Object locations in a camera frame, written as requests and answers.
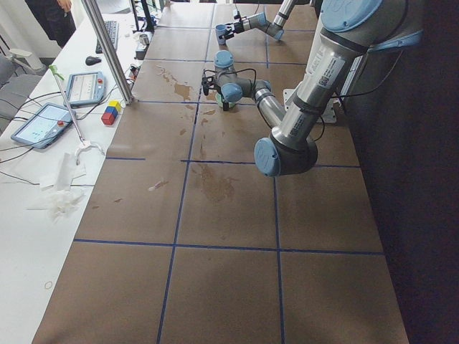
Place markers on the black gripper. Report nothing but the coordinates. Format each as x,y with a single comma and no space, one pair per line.
238,26
225,101

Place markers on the mint green bowl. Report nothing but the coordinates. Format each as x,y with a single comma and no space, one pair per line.
223,104

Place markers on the light blue plastic cup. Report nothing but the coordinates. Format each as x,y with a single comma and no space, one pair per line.
221,31

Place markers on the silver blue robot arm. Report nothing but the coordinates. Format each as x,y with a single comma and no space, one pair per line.
259,21
345,30

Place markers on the silver metal knob weight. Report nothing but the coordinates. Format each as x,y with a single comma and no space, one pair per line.
144,39

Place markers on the red blue yellow cube block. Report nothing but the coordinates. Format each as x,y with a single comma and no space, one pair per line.
111,112

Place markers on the black computer mouse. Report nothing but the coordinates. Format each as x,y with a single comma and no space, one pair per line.
90,60

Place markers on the far teach pendant tablet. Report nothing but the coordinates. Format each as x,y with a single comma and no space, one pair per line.
85,89

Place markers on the teach pendant tablet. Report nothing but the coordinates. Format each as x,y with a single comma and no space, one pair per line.
44,127
85,89

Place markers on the long grabber stick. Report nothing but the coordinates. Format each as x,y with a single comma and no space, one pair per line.
85,144

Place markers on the near teach pendant tablet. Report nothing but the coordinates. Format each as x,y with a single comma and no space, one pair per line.
44,127

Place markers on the person in black shirt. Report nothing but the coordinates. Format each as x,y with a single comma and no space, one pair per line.
55,17

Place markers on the crumpled white tissue paper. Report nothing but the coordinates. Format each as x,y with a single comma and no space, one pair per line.
57,196

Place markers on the rubber band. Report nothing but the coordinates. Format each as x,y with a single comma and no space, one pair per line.
48,285

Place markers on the aluminium frame post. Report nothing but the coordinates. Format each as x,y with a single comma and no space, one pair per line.
96,19

